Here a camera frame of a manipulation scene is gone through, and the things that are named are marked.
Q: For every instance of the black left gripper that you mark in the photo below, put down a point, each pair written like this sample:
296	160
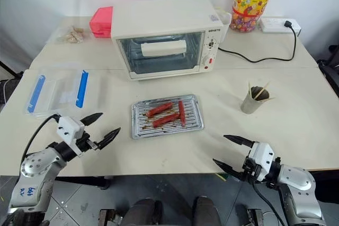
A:
83	144

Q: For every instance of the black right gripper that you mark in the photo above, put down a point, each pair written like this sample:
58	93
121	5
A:
250	170

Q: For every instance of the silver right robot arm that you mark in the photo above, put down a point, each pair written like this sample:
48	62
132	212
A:
299	181

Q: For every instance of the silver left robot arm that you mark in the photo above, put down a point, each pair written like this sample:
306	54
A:
34	165

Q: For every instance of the metal skewer cup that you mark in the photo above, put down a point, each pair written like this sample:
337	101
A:
250	105

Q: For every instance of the silver ribbed baking tray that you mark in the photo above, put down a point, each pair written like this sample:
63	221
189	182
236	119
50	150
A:
193	128

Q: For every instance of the clear box with blue latches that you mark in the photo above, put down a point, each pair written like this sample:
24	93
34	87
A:
53	91

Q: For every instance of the red grilled sausage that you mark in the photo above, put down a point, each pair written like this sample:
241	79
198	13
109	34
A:
166	120
159	109
182	113

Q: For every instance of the dark rounded shape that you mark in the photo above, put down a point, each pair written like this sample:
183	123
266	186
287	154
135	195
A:
144	212
204	211

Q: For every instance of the clear bag of snacks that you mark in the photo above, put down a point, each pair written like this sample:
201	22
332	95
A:
74	35

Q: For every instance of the pink plastic box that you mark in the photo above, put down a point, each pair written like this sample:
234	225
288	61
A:
102	21

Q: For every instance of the white toaster oven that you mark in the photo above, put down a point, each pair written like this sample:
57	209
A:
164	19

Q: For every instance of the black chair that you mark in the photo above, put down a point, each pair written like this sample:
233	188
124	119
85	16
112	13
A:
331	67

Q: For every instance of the white power strip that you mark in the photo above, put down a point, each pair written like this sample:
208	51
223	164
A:
272	26

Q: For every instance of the candy jar with orange lid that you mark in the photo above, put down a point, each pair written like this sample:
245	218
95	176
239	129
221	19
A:
249	3

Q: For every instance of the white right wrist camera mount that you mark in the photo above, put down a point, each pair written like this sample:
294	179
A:
262	157

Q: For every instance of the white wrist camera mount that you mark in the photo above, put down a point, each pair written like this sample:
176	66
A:
67	129
262	157

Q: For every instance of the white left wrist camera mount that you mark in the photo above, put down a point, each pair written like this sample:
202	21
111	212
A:
67	129

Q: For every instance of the black table frame bar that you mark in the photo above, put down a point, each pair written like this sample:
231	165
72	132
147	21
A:
84	181

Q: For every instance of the grey metal bracket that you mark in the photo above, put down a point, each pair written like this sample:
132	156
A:
110	218
255	218

